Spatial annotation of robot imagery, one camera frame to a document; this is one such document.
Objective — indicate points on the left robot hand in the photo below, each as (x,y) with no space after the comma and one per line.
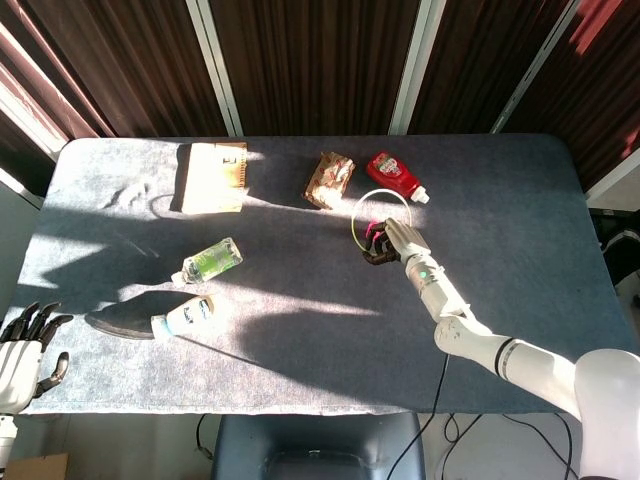
(17,360)

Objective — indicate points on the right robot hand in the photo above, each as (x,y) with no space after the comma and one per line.
(410,240)

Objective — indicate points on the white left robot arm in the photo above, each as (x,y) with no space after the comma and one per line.
(6,440)

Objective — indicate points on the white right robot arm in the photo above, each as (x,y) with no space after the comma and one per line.
(525,355)

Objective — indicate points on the small pink object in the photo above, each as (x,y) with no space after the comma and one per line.
(373,230)

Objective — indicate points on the red ketchup squeeze bottle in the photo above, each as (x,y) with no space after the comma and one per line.
(392,172)

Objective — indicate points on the brown crumpled snack packet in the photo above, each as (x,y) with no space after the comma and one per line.
(327,180)

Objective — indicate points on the cardboard box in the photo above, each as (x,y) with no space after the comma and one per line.
(37,467)

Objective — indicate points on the blue-grey table cloth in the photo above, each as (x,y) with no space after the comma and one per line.
(300,360)

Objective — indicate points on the mayonnaise squeeze bottle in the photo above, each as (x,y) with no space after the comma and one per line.
(187,315)

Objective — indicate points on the clear lime-label water bottle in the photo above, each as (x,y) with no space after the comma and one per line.
(210,261)

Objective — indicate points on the dark brown pleated curtain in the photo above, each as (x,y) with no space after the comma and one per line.
(320,60)

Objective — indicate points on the black equipment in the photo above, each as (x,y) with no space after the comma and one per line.
(620,250)

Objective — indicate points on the blue chair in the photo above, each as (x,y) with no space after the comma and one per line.
(315,445)

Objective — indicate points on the pink-brown side curtain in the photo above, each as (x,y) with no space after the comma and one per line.
(25,60)

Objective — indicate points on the white partition post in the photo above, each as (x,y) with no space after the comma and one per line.
(215,65)
(412,65)
(537,65)

